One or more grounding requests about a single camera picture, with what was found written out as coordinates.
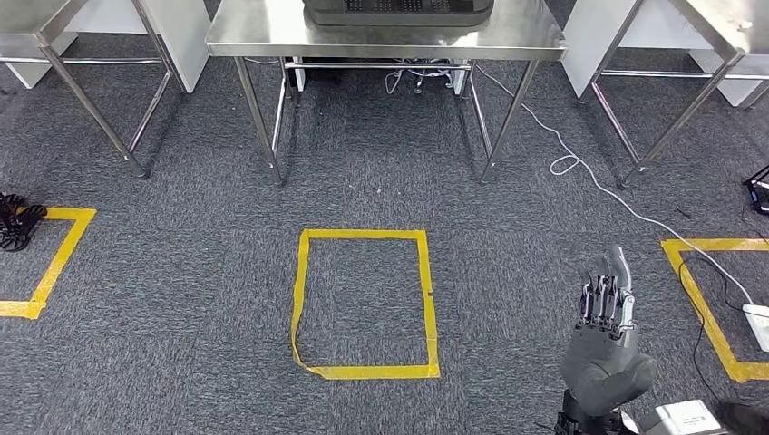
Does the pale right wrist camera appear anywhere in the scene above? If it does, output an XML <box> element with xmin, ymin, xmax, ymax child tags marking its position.
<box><xmin>638</xmin><ymin>399</ymin><xmax>725</xmax><ymax>435</ymax></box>

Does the steel workbench table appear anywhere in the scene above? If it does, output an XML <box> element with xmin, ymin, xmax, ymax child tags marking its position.
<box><xmin>205</xmin><ymin>0</ymin><xmax>568</xmax><ymax>186</ymax></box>

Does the black wifi router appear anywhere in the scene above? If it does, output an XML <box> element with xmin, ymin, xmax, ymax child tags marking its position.
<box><xmin>743</xmin><ymin>165</ymin><xmax>769</xmax><ymax>216</ymax></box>

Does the black floor cable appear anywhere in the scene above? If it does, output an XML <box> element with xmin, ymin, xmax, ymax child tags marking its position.
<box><xmin>677</xmin><ymin>256</ymin><xmax>769</xmax><ymax>404</ymax></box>

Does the tangled grey cable bundle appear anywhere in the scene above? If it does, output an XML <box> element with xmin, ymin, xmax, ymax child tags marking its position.
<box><xmin>384</xmin><ymin>58</ymin><xmax>467</xmax><ymax>96</ymax></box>

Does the black lattice robot foot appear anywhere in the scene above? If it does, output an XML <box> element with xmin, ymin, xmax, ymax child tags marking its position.
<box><xmin>0</xmin><ymin>193</ymin><xmax>48</xmax><ymax>252</ymax></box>

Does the white power strip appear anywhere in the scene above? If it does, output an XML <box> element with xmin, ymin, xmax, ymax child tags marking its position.
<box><xmin>742</xmin><ymin>303</ymin><xmax>769</xmax><ymax>353</ymax></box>

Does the white power cable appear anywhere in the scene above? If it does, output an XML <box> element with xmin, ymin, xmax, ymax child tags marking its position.
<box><xmin>472</xmin><ymin>63</ymin><xmax>757</xmax><ymax>308</ymax></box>

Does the black foam engine cover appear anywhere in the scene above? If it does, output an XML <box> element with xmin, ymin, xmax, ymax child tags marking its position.
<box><xmin>302</xmin><ymin>0</ymin><xmax>496</xmax><ymax>28</ymax></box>

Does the yellow floor tape square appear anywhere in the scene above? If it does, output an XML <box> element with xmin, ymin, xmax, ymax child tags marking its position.
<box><xmin>659</xmin><ymin>237</ymin><xmax>769</xmax><ymax>384</ymax></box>
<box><xmin>290</xmin><ymin>228</ymin><xmax>442</xmax><ymax>382</ymax></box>

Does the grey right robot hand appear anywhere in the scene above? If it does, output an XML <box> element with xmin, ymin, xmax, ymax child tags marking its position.
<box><xmin>560</xmin><ymin>245</ymin><xmax>657</xmax><ymax>419</ymax></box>

